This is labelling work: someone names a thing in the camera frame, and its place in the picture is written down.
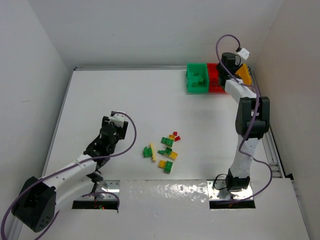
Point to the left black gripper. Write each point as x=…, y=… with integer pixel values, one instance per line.
x=122, y=128

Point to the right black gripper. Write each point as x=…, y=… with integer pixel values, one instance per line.
x=221, y=75

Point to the red rounded lego brick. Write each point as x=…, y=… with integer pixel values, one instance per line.
x=214, y=84

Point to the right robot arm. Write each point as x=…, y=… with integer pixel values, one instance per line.
x=251, y=123

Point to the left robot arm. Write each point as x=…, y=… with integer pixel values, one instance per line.
x=40, y=199

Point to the yellow storage bin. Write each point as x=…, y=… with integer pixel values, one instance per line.
x=244, y=73

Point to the red storage bin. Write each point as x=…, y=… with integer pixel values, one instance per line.
x=213, y=74

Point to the green storage bin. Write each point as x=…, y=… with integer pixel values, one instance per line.
x=193, y=85

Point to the green arch lego piece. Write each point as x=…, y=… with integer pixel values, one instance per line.
x=147, y=153

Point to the long tan lego plate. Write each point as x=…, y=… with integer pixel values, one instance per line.
x=153, y=157

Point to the green lego plate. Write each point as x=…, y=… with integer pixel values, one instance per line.
x=167, y=141

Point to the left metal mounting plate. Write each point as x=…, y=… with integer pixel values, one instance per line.
x=107, y=190

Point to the metal mounting plate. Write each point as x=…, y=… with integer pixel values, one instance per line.
x=218, y=192
x=107, y=190

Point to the yellow green lego block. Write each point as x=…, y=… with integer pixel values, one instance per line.
x=166, y=166

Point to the green and yellow lego stack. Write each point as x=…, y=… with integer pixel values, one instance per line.
x=170, y=153

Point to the red lego slope piece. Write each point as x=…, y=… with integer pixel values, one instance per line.
x=177, y=138

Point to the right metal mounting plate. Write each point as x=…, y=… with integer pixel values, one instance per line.
x=218, y=192

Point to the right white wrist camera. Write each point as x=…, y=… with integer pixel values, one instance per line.
x=243, y=53

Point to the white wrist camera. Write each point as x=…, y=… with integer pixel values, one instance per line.
x=117, y=118
x=243, y=53

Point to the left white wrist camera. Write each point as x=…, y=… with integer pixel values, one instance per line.
x=117, y=118

